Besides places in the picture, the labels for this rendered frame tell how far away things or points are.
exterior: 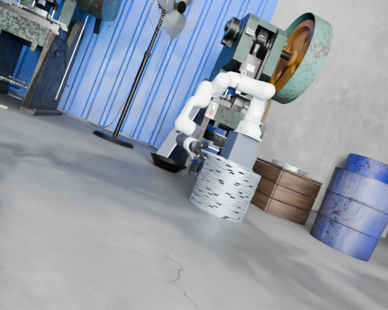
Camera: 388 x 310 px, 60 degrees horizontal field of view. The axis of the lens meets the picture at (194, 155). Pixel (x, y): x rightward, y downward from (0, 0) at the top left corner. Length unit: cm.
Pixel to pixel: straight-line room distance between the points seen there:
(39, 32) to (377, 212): 261
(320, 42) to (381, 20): 249
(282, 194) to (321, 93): 255
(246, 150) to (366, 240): 91
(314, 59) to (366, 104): 235
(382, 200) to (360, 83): 310
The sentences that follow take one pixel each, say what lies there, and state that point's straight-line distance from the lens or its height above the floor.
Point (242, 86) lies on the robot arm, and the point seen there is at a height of 75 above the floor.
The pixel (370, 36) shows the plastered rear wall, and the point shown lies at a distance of 533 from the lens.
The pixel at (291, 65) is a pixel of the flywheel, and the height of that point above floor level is 126.
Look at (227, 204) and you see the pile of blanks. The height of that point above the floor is 7.
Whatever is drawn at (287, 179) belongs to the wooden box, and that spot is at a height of 28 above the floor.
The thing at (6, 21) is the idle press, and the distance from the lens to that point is 296.
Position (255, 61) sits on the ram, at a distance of 312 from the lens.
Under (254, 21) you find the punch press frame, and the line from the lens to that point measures 313.
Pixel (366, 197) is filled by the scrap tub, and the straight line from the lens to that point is 224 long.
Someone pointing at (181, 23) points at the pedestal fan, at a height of 121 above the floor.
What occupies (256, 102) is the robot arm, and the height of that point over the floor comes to 70.
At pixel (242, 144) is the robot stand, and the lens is 229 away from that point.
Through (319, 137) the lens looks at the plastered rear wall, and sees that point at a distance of 486.
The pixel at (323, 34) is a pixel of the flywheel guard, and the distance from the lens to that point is 310.
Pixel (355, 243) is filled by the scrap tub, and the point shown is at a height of 8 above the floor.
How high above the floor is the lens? 30
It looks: 3 degrees down
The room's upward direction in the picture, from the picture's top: 22 degrees clockwise
